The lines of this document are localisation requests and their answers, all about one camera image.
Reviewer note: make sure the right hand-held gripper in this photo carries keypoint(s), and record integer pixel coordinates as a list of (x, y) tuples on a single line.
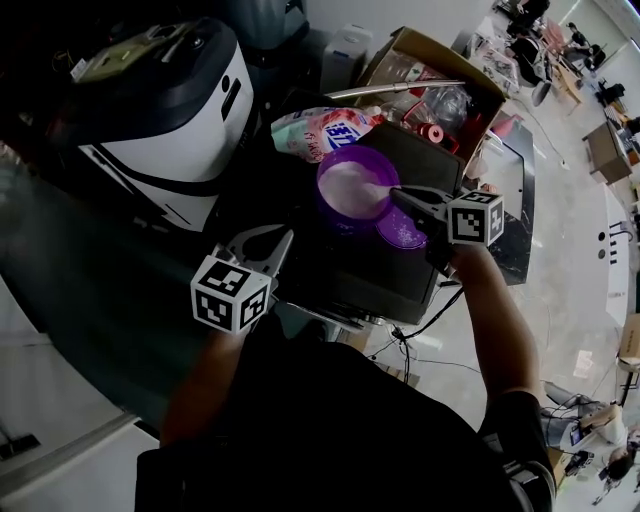
[(470, 225)]

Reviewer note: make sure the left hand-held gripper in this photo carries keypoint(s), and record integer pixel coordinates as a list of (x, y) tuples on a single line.
[(225, 295)]

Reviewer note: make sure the white plastic spoon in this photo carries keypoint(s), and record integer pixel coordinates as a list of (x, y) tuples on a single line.
[(387, 190)]

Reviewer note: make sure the white powder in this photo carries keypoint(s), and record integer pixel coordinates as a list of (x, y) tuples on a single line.
[(350, 190)]

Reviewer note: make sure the person's right forearm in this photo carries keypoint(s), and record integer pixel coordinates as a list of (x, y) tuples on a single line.
[(500, 320)]

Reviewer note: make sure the person's left forearm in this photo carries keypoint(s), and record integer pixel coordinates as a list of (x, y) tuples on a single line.
[(200, 385)]

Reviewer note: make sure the pink detergent refill pouch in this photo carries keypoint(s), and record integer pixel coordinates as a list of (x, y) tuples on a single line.
[(310, 135)]

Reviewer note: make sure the purple plastic lid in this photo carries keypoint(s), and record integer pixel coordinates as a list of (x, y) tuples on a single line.
[(400, 232)]

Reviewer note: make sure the red plastic reel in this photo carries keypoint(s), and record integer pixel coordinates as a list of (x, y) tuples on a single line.
[(432, 132)]

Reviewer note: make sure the purple plastic tub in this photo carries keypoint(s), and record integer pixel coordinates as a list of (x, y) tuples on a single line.
[(340, 222)]

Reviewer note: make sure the black washing machine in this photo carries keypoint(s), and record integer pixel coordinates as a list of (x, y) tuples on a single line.
[(360, 270)]

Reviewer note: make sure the black marble sink cabinet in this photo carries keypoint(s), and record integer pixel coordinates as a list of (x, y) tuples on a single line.
[(520, 240)]

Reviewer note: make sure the clear crumpled plastic bag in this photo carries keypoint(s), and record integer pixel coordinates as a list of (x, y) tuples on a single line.
[(447, 107)]

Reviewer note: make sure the pink plastic jug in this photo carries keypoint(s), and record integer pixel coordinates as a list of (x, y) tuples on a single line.
[(505, 125)]

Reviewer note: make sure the silver metal tube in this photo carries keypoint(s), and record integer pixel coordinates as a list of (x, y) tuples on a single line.
[(380, 89)]

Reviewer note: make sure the open brown cardboard box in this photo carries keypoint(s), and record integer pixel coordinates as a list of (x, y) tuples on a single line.
[(450, 55)]

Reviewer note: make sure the white crate of small parts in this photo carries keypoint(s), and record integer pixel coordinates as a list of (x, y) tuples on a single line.
[(495, 60)]

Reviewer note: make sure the small white appliance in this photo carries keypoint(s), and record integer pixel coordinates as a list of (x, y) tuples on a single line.
[(345, 57)]

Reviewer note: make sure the brown wooden desk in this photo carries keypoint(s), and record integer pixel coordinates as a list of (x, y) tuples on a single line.
[(607, 155)]

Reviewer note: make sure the white bathtub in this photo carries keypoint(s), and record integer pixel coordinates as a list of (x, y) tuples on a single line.
[(615, 280)]

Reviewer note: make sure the dark grey appliance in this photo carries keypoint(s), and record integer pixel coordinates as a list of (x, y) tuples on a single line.
[(275, 30)]

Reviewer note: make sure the closed cardboard box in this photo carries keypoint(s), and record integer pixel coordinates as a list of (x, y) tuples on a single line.
[(631, 345)]

